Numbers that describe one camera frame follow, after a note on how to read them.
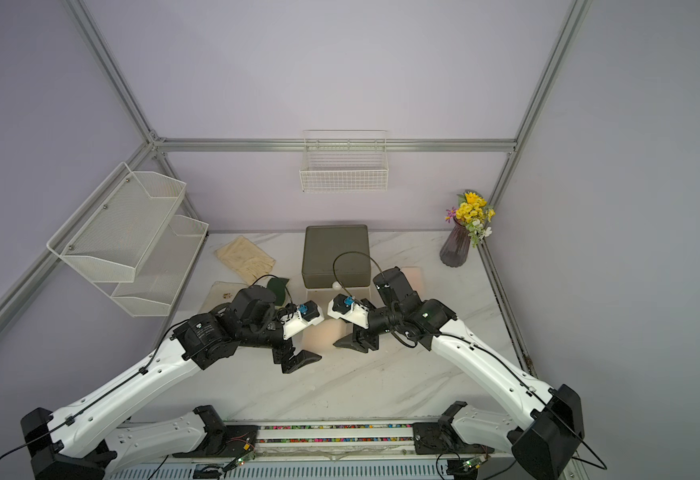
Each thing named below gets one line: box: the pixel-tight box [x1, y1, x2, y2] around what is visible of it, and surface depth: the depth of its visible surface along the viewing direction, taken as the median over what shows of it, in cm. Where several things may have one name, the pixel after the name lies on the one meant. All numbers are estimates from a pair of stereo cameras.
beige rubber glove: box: [215, 236, 276, 286], surface depth 113 cm
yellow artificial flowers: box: [445, 191, 496, 247], surface depth 94 cm
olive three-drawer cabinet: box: [302, 224, 371, 288], surface depth 88 cm
